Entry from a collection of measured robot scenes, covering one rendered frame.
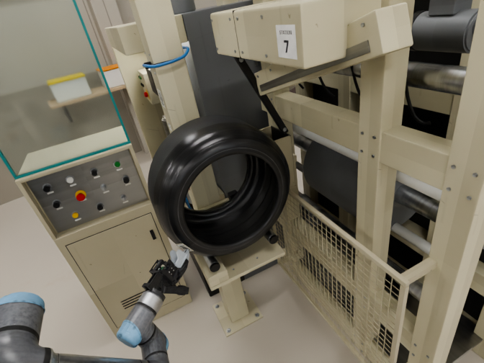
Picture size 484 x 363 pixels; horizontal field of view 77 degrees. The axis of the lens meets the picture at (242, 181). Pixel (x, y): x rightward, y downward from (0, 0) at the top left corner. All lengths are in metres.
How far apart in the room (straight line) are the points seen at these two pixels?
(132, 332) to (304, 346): 1.27
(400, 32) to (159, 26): 0.83
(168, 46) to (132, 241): 1.14
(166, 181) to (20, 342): 0.56
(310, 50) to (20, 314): 0.96
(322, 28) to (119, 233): 1.51
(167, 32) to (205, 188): 0.70
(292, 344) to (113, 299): 1.15
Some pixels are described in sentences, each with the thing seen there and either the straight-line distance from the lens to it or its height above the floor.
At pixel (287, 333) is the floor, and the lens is 2.14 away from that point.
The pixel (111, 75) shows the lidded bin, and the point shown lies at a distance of 4.31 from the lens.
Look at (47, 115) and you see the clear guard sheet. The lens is 1.68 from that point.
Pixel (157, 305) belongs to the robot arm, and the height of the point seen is 1.03.
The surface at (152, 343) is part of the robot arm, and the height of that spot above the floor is 0.95.
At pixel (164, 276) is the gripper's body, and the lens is 1.11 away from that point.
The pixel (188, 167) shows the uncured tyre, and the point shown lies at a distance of 1.03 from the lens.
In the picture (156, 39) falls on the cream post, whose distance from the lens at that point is 1.30.
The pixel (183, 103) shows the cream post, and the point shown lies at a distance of 1.35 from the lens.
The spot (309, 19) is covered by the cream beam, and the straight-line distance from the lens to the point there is 0.82.
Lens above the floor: 1.81
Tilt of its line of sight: 31 degrees down
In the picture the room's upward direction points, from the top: 11 degrees counter-clockwise
